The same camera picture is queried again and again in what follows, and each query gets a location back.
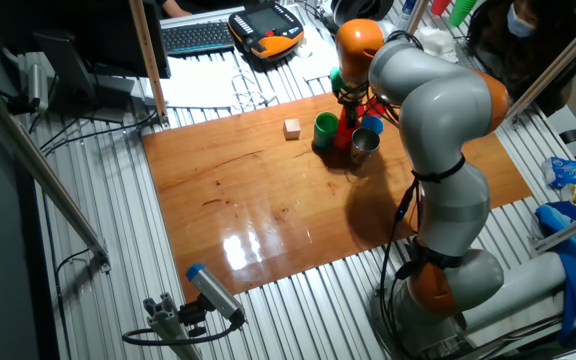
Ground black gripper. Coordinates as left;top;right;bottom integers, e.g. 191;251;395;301
340;89;367;130

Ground green plastic cup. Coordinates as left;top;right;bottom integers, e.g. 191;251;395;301
314;111;340;135

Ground green cup stack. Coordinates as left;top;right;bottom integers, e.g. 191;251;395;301
448;0;479;28

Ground stainless steel cup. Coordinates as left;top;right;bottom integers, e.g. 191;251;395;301
350;126;382;166

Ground light wooden cube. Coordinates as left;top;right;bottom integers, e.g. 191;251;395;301
282;118;302;141

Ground white blank paper sheet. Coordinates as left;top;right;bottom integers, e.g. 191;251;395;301
287;19;342;76

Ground black filament spool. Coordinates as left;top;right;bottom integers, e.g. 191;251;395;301
330;0;395;24

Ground white crumpled tissue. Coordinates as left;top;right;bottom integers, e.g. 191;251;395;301
412;25;460;64

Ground orange and black teach pendant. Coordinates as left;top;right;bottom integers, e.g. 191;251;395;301
227;1;306;62

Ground clear plastic bottle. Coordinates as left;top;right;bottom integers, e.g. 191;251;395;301
397;0;418;29

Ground varnished wooden board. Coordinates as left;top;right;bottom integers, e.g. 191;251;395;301
140;92;534;304

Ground white printed paper sheet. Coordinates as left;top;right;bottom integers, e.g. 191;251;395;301
157;52;282;117

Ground black computer keyboard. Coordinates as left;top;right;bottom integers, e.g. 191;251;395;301
159;6;246;57

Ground masked person with dark hair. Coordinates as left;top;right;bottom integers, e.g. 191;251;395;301
467;0;576;116

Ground person in dark sleeve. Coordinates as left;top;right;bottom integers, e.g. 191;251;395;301
161;0;192;19

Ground blue tissue packet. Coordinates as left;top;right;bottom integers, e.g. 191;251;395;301
542;157;576;190

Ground white roll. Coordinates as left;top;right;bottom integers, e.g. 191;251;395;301
455;251;569;335

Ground aluminium profile bar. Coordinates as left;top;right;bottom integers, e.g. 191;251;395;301
528;205;576;254

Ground black computer monitor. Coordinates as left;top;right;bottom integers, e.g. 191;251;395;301
0;0;172;125

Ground silver cylinder device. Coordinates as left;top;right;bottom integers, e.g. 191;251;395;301
26;62;51;114

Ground white charger with cable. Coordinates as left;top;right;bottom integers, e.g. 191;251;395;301
228;63;280;114

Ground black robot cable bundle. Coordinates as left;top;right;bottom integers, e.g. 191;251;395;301
375;29;469;359

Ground aluminium frame post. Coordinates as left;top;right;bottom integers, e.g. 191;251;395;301
407;0;430;24

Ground wooden frame beam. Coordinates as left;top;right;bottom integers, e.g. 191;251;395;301
505;3;576;126

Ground wooden frame post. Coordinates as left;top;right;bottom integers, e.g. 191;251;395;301
128;0;171;127

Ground silver camera with blue end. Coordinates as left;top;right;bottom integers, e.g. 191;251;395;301
185;262;248;326

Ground black table cables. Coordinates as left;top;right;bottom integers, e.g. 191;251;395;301
27;107;160;157

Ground aluminium profile camera stand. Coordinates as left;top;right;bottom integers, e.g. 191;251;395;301
142;292;204;360

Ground black camera cable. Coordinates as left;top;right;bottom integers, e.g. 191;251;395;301
121;319;243;348

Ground aluminium frame strut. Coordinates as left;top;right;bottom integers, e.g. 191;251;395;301
0;69;113;274

